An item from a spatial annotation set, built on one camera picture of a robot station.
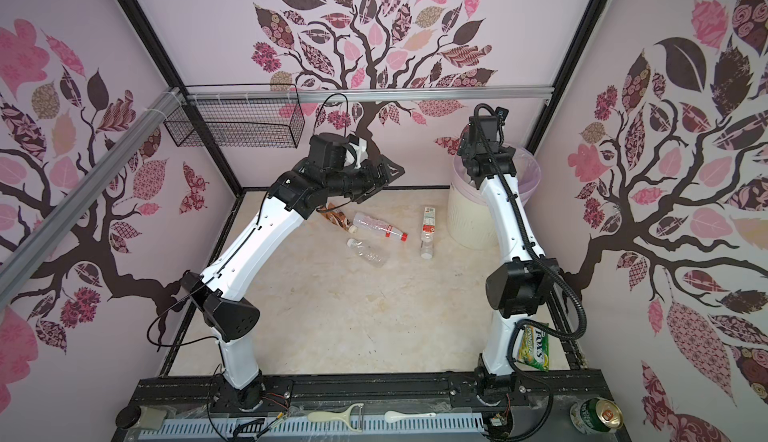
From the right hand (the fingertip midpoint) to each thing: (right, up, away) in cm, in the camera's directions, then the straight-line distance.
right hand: (491, 140), depth 80 cm
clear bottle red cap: (-32, -24, +23) cm, 47 cm away
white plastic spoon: (-27, -70, -9) cm, 76 cm away
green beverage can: (+16, -63, -18) cm, 68 cm away
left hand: (-27, -13, -11) cm, 32 cm away
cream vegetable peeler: (-40, -69, -11) cm, 81 cm away
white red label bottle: (-15, -26, +20) cm, 36 cm away
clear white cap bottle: (-33, -35, +20) cm, 52 cm away
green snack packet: (+11, -56, -2) cm, 57 cm away
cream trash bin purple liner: (-3, -22, +11) cm, 25 cm away
